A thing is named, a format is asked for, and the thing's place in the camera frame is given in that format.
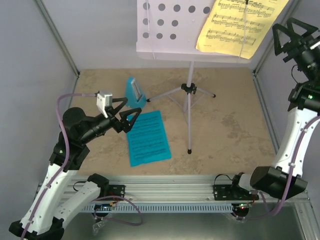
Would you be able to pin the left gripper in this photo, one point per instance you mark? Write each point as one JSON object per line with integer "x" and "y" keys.
{"x": 124, "y": 125}

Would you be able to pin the blue metronome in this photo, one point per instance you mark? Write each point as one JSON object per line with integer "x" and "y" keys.
{"x": 136, "y": 98}

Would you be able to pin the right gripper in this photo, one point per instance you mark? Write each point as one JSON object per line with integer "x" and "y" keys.
{"x": 304, "y": 42}

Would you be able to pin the blue music sheet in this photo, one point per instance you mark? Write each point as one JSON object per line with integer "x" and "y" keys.
{"x": 147, "y": 140}

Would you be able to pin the yellow music sheet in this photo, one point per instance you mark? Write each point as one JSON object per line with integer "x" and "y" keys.
{"x": 238, "y": 27}

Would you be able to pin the grey cable duct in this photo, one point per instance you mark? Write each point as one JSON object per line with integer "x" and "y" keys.
{"x": 147, "y": 208}

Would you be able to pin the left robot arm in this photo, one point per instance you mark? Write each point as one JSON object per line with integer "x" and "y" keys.
{"x": 47, "y": 217}

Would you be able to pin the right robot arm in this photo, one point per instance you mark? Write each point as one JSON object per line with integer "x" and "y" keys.
{"x": 303, "y": 118}

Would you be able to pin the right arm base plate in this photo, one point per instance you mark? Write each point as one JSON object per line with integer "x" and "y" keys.
{"x": 228, "y": 192}

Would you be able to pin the white tripod music stand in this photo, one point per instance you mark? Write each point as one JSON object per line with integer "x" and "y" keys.
{"x": 168, "y": 30}

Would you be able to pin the left aluminium frame post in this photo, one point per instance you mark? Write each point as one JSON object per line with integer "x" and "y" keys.
{"x": 56, "y": 35}

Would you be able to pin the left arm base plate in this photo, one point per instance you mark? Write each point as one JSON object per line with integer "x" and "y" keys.
{"x": 116, "y": 190}

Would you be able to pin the right aluminium frame post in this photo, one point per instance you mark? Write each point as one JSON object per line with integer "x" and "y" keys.
{"x": 282, "y": 18}

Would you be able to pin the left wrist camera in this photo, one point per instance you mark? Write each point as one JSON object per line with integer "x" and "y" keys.
{"x": 104, "y": 100}

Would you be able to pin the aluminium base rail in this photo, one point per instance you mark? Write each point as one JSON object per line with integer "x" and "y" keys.
{"x": 138, "y": 188}

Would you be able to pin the aluminium frame post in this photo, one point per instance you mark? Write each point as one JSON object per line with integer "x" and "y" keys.
{"x": 282, "y": 18}
{"x": 56, "y": 35}

